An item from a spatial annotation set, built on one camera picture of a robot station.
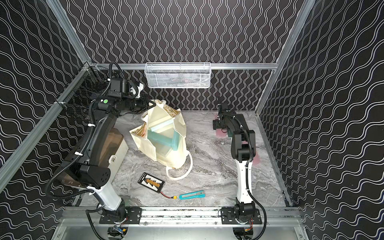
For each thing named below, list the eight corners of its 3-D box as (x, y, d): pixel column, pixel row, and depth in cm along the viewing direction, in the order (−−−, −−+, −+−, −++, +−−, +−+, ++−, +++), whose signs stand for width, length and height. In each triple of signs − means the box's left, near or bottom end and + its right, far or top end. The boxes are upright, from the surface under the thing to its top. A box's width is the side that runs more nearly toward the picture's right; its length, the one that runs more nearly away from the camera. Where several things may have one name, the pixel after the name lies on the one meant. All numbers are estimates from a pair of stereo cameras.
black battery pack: (138, 183, 87) (137, 181, 85) (145, 173, 91) (144, 171, 89) (159, 193, 83) (158, 192, 82) (165, 182, 87) (164, 181, 85)
